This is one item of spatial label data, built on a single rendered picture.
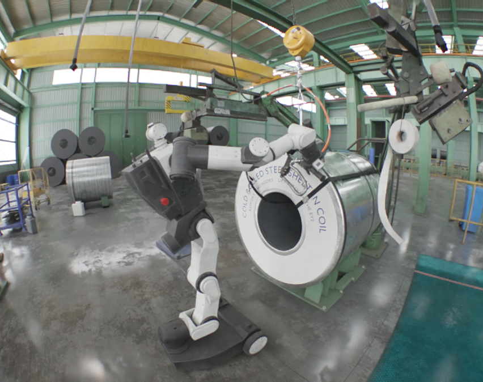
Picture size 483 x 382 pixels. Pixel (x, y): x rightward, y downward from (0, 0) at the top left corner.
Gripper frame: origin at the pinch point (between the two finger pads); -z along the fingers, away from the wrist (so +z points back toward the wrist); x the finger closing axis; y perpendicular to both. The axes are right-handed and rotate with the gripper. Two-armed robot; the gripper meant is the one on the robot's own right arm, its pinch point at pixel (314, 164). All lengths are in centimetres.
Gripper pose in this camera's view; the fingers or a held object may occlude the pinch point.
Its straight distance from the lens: 113.6
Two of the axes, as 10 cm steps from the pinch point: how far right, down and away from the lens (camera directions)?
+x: 7.7, -6.3, -0.7
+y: -4.1, -5.7, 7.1
